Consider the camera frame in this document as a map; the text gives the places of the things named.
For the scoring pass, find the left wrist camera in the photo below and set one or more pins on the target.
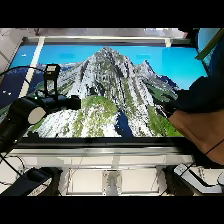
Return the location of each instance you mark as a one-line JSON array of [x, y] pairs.
[[51, 71]]

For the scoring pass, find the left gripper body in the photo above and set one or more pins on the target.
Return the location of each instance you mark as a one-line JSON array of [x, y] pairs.
[[65, 102]]

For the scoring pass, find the brown garment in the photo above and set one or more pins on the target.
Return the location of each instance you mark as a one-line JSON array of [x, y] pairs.
[[200, 130]]

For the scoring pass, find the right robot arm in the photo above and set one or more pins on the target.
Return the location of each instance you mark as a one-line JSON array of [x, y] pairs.
[[196, 178]]

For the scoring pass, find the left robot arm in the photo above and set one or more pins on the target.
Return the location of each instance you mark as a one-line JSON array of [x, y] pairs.
[[20, 116]]

